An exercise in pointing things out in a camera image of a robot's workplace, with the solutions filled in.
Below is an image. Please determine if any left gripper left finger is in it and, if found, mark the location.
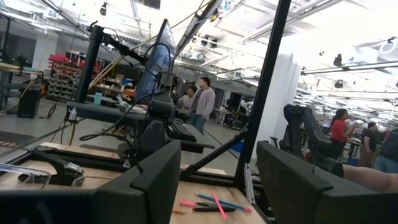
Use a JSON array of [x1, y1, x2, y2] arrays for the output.
[[0, 139, 182, 224]]

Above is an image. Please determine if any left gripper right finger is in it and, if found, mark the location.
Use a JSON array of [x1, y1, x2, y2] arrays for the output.
[[256, 141, 398, 224]]

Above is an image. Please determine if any person's forearm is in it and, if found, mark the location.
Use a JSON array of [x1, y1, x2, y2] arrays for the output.
[[341, 164, 398, 192]]

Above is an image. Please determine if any clear plastic bin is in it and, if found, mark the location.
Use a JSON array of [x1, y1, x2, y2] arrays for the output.
[[70, 175, 124, 190], [0, 162, 52, 190]]

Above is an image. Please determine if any silver aluminium bar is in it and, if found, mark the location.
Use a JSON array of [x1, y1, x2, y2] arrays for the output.
[[243, 162, 257, 206]]

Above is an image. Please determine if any black stapler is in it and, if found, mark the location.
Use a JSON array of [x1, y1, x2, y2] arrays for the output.
[[17, 148, 85, 187]]

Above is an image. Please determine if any person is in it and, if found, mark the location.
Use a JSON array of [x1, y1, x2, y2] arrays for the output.
[[177, 85, 198, 122], [374, 129, 398, 174], [357, 121, 379, 167], [329, 108, 358, 159], [189, 77, 216, 134]]

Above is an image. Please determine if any black keyboard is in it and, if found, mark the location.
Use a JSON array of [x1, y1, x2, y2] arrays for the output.
[[165, 119, 198, 143]]

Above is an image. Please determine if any grey desk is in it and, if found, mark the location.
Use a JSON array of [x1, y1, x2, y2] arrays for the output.
[[66, 101, 216, 154]]

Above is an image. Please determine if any black pen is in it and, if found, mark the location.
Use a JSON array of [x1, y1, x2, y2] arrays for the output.
[[192, 207, 237, 213]]

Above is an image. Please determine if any clear plastic wrapper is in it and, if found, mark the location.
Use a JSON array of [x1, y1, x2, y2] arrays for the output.
[[115, 94, 133, 113]]

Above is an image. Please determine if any blue floor bin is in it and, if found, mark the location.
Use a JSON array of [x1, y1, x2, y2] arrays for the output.
[[231, 141, 245, 154]]

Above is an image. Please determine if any black floor mat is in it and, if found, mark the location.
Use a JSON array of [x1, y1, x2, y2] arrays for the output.
[[0, 129, 30, 149]]

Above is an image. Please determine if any red parts rack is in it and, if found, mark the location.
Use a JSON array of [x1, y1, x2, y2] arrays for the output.
[[46, 53, 105, 102]]

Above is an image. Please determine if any black box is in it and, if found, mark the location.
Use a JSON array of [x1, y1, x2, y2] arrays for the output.
[[16, 88, 42, 119]]

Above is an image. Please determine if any computer monitor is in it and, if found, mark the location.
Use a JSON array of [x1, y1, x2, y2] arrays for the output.
[[135, 18, 178, 103]]

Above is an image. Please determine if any black monitor pole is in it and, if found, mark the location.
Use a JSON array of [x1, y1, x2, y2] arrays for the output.
[[75, 21, 147, 103]]

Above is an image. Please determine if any distant workbench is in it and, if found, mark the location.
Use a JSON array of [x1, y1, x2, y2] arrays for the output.
[[0, 62, 44, 110]]

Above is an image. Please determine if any yellow cable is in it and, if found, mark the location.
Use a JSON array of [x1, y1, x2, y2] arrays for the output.
[[67, 121, 76, 146]]

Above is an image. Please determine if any black aluminium frame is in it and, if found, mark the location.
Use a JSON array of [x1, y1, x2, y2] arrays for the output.
[[0, 0, 293, 224]]

